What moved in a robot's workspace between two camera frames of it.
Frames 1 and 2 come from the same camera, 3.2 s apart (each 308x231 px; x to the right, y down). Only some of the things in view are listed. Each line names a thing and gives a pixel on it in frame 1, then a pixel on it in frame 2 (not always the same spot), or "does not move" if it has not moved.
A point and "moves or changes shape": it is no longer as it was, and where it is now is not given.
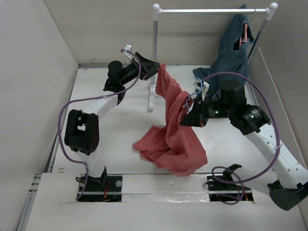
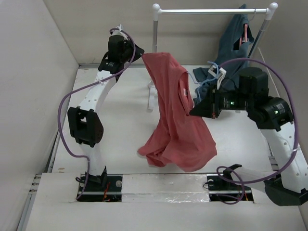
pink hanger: x=245 y=34 does not move
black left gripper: x=148 y=68 to x=138 y=53
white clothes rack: x=269 y=11 does not move
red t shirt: x=174 y=147 moves or changes shape
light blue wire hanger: x=192 y=94 to x=206 y=80
